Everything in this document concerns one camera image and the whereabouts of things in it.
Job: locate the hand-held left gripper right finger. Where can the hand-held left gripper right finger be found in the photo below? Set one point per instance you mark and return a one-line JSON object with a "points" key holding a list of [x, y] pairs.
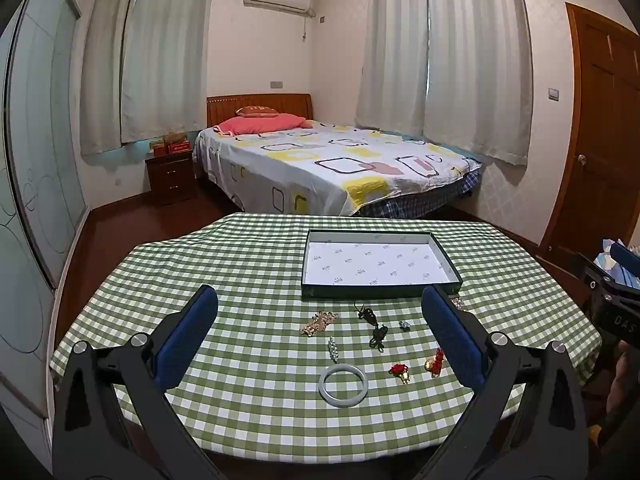
{"points": [[450, 340]]}

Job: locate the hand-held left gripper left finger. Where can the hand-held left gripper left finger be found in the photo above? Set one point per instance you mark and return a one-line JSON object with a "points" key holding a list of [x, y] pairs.
{"points": [[185, 340]]}

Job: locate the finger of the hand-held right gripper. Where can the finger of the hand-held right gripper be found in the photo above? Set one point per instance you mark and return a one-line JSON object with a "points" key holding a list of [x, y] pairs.
{"points": [[592, 270], [624, 257]]}

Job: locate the red and gold charm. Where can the red and gold charm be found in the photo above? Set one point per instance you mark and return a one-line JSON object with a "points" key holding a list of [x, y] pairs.
{"points": [[432, 365]]}

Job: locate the red flower charm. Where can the red flower charm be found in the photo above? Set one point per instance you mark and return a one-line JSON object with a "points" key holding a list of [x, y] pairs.
{"points": [[398, 370]]}

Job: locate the dark green shallow box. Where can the dark green shallow box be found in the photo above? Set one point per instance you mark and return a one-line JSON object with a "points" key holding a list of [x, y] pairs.
{"points": [[375, 260]]}

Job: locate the small silver pendant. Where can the small silver pendant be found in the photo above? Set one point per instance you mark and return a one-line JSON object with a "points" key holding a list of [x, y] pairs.
{"points": [[333, 349]]}

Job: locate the pale jade bangle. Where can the pale jade bangle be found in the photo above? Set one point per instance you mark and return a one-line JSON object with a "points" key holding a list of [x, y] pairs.
{"points": [[344, 402]]}

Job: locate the blue white cloth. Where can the blue white cloth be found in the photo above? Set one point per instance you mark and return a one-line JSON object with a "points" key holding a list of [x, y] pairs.
{"points": [[604, 260]]}

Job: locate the small silver brooch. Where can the small silver brooch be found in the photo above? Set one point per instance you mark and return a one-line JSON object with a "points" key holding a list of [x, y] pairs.
{"points": [[405, 325]]}

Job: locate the green checked tablecloth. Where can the green checked tablecloth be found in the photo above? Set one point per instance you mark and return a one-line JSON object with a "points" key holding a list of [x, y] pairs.
{"points": [[250, 310]]}

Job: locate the brown wooden door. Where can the brown wooden door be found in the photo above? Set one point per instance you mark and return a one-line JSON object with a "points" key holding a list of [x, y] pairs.
{"points": [[600, 125]]}

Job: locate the blue plaid bed skirt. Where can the blue plaid bed skirt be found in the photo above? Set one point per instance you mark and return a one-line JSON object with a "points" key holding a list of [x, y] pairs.
{"points": [[420, 202]]}

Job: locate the dark wooden nightstand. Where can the dark wooden nightstand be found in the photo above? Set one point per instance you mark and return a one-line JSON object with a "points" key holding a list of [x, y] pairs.
{"points": [[171, 177]]}

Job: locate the red box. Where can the red box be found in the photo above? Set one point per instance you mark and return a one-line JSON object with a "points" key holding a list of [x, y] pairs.
{"points": [[179, 147]]}

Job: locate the yellow box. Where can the yellow box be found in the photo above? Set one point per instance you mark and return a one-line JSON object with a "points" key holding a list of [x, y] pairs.
{"points": [[157, 147]]}

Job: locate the brown packet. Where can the brown packet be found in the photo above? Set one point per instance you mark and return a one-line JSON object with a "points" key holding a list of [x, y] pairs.
{"points": [[174, 137]]}

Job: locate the patterned white bedsheet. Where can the patterned white bedsheet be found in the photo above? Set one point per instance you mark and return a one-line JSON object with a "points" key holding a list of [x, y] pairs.
{"points": [[325, 165]]}

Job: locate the pink pillow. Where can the pink pillow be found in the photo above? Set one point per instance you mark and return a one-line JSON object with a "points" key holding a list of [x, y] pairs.
{"points": [[260, 124]]}

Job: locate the reddish brown cushion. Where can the reddish brown cushion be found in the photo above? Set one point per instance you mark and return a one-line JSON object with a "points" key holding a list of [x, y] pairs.
{"points": [[256, 111]]}

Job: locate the white curtain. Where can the white curtain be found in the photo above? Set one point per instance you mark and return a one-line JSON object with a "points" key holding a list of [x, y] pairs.
{"points": [[475, 60], [102, 70], [165, 50], [392, 50]]}

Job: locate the wooden headboard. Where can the wooden headboard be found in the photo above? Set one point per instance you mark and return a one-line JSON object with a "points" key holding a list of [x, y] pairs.
{"points": [[260, 102]]}

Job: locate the glass sliding wardrobe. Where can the glass sliding wardrobe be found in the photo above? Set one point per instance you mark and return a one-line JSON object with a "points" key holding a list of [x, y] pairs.
{"points": [[40, 135]]}

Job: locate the wall light switch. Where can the wall light switch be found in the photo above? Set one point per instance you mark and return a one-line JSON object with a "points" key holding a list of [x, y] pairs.
{"points": [[553, 93]]}

